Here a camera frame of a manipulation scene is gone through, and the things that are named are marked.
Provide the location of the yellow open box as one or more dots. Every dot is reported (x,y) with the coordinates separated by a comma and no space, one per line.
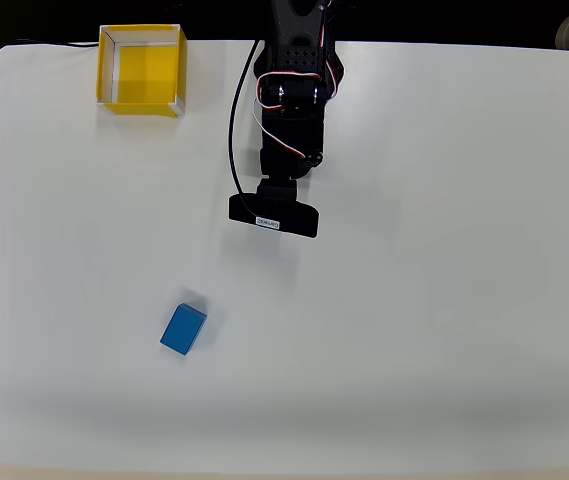
(144,67)

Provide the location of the blue block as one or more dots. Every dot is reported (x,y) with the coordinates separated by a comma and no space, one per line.
(182,331)

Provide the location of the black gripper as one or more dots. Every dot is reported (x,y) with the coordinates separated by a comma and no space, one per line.
(284,162)

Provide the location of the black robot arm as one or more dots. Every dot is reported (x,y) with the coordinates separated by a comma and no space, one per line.
(296,30)

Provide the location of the black bar-shaped camera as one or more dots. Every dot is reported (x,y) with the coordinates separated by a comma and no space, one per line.
(294,217)

